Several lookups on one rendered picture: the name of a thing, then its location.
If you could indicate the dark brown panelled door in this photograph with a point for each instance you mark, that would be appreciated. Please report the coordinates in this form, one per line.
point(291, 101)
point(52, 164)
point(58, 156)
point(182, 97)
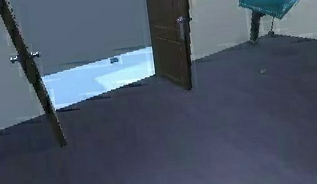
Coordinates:
point(169, 31)

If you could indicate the dark brown room door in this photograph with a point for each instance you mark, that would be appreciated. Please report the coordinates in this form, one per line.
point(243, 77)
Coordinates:
point(31, 72)

